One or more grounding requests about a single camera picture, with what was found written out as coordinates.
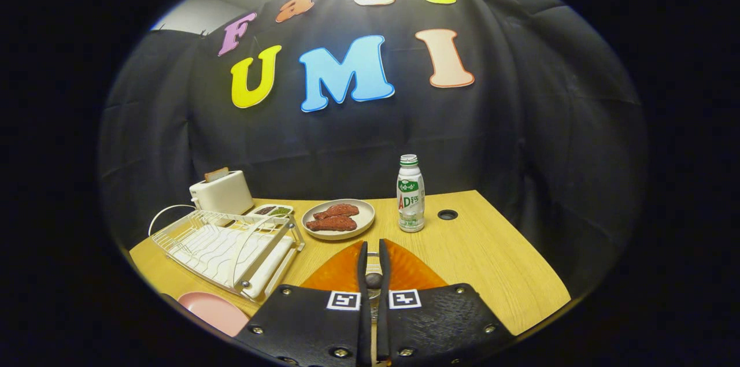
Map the white wire dish rack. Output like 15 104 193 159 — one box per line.
149 204 306 303

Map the white green label bottle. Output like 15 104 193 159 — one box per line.
397 154 426 233

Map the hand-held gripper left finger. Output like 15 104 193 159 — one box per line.
236 242 372 367

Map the beige round plate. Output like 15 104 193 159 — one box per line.
301 199 376 241

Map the black backdrop cloth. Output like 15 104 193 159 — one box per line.
98 0 648 298

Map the pink plate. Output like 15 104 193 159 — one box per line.
177 292 250 338

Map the reddish meat piece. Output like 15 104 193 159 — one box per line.
305 216 358 232
313 203 360 221

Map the white divided bean dish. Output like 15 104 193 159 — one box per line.
250 204 294 218

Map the wooden handled spoon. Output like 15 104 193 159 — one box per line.
365 272 382 321

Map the white drip tray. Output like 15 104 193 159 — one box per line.
173 228 295 298

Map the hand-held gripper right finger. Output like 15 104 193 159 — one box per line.
378 239 515 363

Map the white toaster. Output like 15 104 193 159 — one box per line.
189 170 255 216

